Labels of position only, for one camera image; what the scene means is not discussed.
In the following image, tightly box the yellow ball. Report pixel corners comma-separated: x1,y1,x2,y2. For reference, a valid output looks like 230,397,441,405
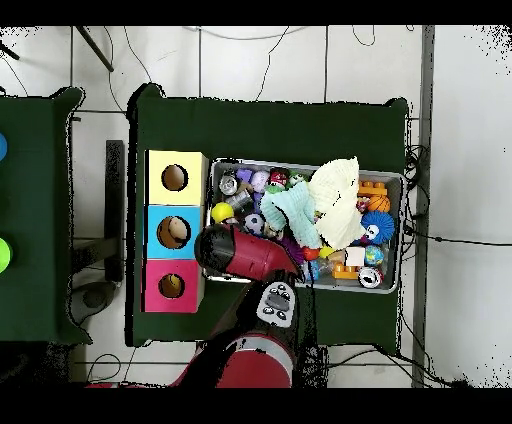
210,201,235,224

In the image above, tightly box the mint green cloth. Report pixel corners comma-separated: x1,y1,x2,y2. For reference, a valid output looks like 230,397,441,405
259,181,323,250

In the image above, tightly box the cream yellow cloth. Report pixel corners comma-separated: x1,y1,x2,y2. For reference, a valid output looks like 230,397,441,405
309,156,367,251

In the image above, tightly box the shallow clear mesh bin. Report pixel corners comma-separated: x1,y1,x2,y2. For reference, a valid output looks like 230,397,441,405
201,158,406,296

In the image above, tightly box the wooden three-hole box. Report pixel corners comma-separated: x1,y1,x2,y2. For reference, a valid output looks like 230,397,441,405
141,149,210,314

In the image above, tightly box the small soccer ball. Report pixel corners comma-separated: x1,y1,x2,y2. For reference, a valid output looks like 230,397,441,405
243,212,266,236

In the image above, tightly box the small baseball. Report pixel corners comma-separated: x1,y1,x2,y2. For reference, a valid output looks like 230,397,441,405
250,170,270,194

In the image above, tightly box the purple spiky ball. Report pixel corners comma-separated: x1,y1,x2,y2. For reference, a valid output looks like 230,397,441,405
279,235,306,265

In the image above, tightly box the dark green tablecloth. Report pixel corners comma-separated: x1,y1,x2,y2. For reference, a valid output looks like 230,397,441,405
126,82,410,355

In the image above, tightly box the small orange basketball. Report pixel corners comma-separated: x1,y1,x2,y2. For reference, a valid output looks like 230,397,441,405
366,193,391,213

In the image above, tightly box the blue spiky ball with eyes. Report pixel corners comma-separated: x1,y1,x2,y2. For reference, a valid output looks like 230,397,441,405
359,210,396,246

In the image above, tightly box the silver drink can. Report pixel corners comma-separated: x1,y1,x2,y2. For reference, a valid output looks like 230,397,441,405
357,266,384,289

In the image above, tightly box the black upright panel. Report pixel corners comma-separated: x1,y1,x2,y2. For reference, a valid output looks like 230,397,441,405
104,139,126,283

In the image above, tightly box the dark slanted rod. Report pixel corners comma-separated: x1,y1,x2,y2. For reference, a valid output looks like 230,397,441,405
74,25,115,73

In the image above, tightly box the green plastic cup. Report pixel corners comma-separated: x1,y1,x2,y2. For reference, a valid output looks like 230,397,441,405
0,237,13,274

